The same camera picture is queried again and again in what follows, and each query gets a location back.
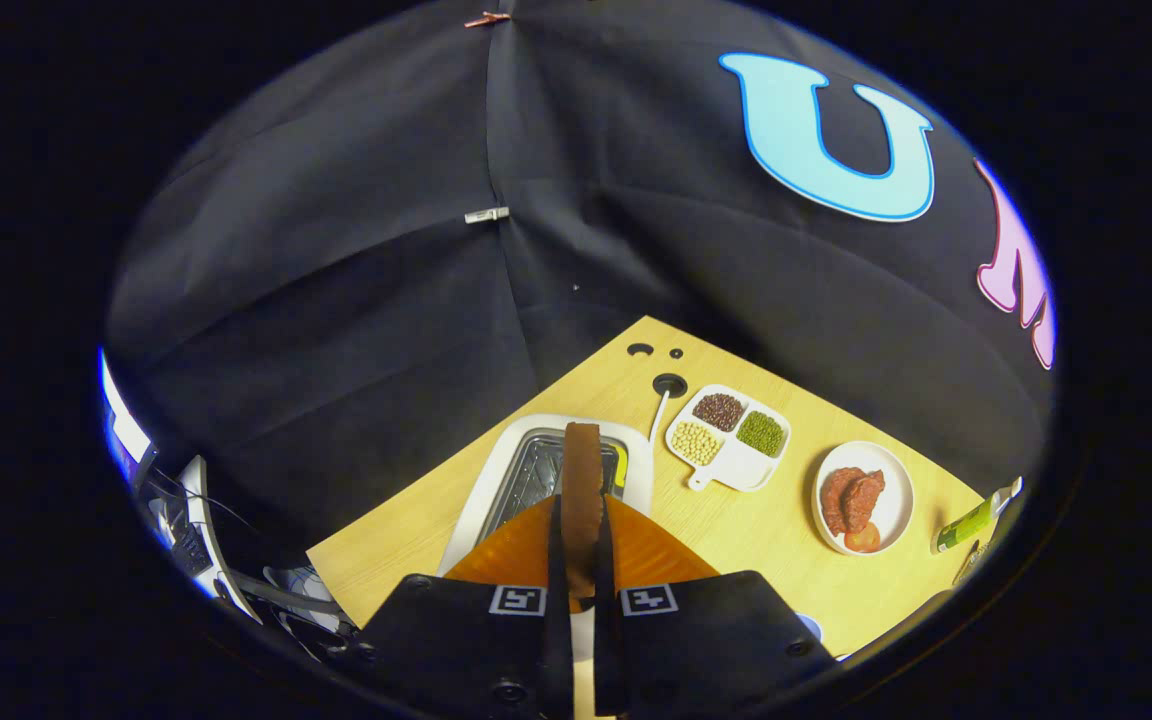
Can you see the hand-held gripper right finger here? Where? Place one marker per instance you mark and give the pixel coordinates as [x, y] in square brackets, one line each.
[604, 570]

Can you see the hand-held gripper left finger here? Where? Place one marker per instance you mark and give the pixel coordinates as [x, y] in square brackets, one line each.
[558, 560]

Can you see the browned toast slice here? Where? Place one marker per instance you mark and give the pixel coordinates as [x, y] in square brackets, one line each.
[582, 500]

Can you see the white toaster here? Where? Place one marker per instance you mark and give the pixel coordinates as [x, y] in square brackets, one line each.
[481, 495]

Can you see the white divided bean dish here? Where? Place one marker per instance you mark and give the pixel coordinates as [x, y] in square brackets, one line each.
[731, 465]

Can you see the blue round plate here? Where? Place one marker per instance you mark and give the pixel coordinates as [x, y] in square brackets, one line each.
[811, 627]

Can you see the brown meat slices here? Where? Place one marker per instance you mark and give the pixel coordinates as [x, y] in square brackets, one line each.
[851, 495]

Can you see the red tomato slice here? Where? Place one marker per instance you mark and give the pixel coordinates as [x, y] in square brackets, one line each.
[863, 538]

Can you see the white round plate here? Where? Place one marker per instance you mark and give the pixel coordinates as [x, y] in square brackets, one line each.
[896, 480]

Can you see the silver cloth clip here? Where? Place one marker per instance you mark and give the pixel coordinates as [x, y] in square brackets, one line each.
[486, 215]

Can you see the white curved bar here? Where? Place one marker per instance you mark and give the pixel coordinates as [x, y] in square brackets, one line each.
[198, 520]

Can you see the green label plastic bottle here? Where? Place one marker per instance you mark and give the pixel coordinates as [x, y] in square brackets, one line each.
[966, 525]

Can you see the black backdrop cloth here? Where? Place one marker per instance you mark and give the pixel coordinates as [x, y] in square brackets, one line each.
[336, 250]

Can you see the bright computer screen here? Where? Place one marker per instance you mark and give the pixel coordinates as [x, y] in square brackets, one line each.
[126, 430]

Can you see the copper cloth clip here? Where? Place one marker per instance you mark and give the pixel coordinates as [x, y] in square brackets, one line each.
[486, 19]

